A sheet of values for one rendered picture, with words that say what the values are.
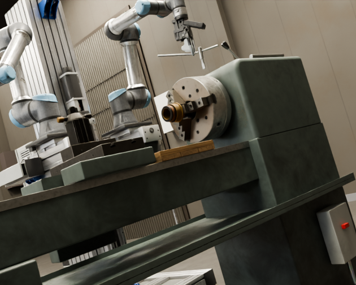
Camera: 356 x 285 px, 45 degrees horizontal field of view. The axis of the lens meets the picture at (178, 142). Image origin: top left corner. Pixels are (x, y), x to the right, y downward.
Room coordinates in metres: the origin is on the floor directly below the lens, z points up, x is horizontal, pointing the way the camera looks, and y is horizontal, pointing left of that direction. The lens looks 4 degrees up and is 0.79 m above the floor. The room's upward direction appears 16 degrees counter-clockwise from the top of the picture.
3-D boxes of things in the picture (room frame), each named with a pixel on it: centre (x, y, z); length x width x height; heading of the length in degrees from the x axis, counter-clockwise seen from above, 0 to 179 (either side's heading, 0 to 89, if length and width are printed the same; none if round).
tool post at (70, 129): (1.71, 0.37, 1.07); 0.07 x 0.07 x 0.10; 42
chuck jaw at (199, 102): (1.94, -0.13, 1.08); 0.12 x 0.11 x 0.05; 42
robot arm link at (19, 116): (2.23, 0.73, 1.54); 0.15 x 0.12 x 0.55; 70
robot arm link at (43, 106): (2.19, 0.61, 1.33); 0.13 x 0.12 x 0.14; 70
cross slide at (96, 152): (1.67, 0.33, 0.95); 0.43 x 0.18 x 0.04; 42
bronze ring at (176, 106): (1.96, -0.02, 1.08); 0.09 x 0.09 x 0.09; 42
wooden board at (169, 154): (1.87, 0.09, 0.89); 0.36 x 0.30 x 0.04; 42
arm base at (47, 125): (2.19, 0.60, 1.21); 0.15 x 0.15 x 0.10
